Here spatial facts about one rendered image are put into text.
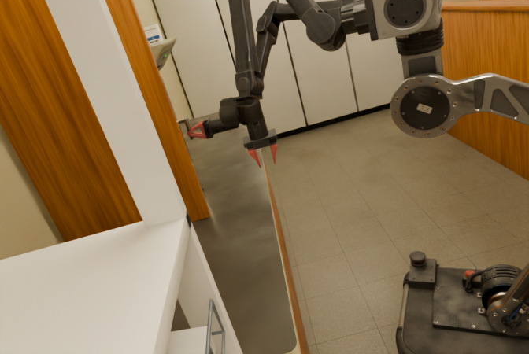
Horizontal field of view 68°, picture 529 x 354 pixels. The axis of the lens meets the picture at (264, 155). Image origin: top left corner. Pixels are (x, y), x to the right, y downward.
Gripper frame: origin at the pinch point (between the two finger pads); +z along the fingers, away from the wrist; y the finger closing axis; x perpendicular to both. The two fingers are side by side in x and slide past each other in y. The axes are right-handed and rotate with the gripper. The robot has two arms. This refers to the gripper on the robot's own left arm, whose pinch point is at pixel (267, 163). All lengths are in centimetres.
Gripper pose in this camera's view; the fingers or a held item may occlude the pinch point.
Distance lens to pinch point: 119.5
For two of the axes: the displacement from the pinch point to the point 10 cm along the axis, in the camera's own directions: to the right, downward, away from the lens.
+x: 0.8, 3.6, -9.3
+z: 2.6, 8.9, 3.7
